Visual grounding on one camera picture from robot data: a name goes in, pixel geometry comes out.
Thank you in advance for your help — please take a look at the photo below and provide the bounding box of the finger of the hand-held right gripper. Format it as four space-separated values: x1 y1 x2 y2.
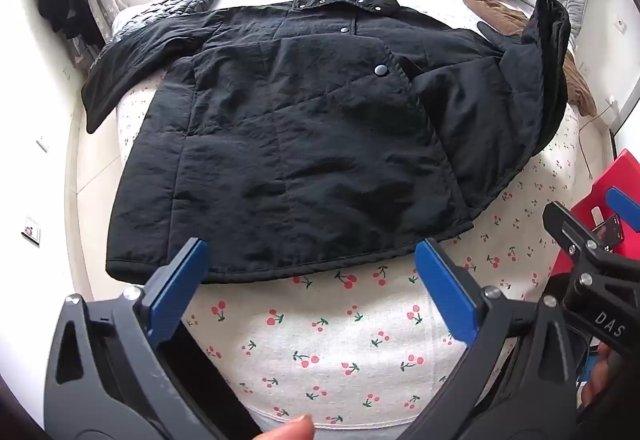
542 201 601 266
604 186 640 222

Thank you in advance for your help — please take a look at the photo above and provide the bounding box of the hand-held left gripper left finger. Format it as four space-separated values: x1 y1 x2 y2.
44 237 263 440

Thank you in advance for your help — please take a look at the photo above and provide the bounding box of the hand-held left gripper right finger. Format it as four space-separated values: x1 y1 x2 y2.
400 237 583 440

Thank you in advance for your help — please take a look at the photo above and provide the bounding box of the black padded jacket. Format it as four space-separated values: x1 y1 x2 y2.
81 0 572 284

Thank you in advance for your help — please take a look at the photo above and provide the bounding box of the person's right hand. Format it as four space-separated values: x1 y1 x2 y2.
579 344 640 412

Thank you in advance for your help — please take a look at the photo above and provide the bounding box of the person's left hand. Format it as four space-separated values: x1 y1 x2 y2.
261 415 316 440

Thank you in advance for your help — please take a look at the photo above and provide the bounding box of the red box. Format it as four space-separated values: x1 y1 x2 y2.
549 147 640 282

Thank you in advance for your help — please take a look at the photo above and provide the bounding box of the cherry print blanket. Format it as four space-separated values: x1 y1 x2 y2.
116 85 596 431

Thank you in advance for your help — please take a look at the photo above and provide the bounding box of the brown garment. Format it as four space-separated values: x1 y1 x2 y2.
460 0 598 118

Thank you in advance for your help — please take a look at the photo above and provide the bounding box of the grey quilted jacket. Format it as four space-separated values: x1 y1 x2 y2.
102 0 223 51

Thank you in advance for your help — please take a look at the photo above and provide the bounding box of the thin dark cable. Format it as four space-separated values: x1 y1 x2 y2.
577 102 618 181

